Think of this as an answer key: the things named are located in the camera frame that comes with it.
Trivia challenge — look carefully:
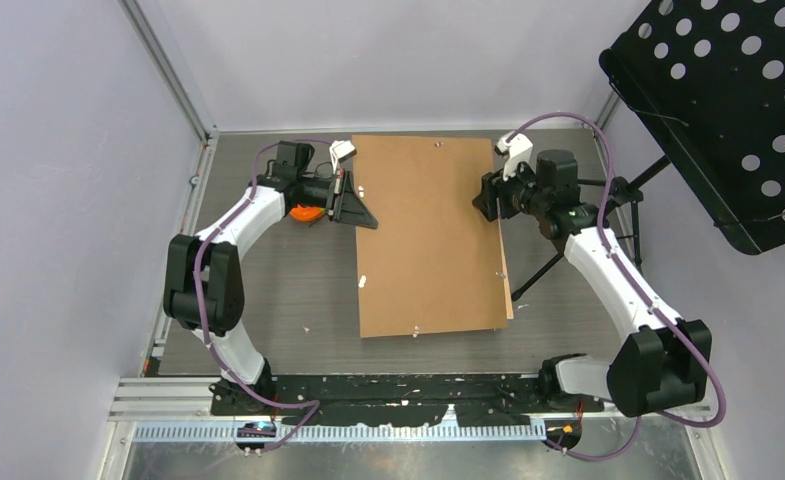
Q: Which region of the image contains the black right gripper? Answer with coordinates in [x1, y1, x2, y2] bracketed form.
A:
[473, 156, 550, 223]

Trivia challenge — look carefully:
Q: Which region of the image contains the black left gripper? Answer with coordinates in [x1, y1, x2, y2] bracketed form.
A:
[298, 169, 379, 229]

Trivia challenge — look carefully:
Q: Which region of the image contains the brown backing board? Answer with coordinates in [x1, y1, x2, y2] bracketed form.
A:
[352, 135, 512, 338]

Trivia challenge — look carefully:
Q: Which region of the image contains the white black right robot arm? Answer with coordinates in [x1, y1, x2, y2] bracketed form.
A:
[472, 149, 712, 418]

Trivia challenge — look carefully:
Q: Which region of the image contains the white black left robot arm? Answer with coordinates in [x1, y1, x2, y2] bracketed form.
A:
[163, 140, 379, 414]

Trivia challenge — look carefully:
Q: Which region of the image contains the black music stand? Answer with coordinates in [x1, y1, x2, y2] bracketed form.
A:
[514, 0, 785, 303]

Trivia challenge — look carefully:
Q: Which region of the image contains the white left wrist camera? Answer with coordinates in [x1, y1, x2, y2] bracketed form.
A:
[328, 140, 357, 173]

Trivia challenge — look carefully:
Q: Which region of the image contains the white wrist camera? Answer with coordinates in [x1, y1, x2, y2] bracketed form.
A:
[494, 132, 533, 181]
[328, 140, 357, 173]

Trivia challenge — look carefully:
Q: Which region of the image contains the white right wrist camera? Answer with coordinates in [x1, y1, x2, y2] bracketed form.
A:
[494, 132, 533, 181]

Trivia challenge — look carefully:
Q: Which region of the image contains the light wooden picture frame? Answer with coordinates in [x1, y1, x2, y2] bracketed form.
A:
[497, 221, 514, 321]

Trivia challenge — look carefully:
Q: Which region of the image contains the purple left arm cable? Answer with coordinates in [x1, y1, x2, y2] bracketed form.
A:
[191, 137, 337, 455]

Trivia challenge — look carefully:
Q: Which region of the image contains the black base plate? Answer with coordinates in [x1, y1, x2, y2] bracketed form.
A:
[208, 373, 604, 427]

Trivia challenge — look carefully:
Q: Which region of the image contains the aluminium front rail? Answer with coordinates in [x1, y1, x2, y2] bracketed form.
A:
[110, 373, 699, 443]

